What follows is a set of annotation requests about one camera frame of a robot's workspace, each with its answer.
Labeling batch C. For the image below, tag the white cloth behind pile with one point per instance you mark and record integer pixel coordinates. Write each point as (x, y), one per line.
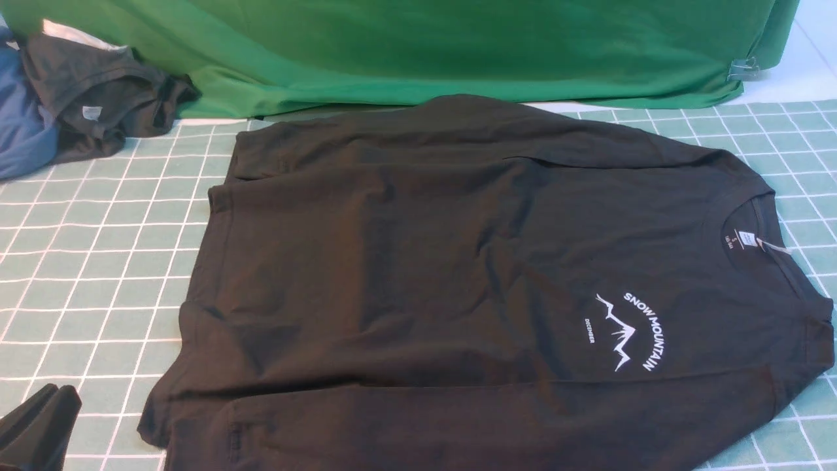
(77, 36)

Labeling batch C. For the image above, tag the dark gray long-sleeve top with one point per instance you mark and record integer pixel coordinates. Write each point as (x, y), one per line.
(472, 284)

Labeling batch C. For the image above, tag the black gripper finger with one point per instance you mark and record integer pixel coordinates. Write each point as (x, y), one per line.
(57, 422)

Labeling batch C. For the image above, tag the green backdrop cloth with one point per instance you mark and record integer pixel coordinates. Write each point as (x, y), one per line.
(255, 58)

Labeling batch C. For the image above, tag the blue crumpled garment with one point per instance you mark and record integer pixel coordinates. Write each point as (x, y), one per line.
(29, 136)

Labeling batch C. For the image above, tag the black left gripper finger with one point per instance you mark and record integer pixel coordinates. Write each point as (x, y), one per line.
(22, 445)

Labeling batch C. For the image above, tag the crumpled dark gray shirt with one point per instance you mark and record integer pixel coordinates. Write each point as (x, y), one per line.
(100, 98)

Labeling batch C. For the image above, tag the metal binder clip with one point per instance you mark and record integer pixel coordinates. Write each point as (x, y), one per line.
(743, 70)

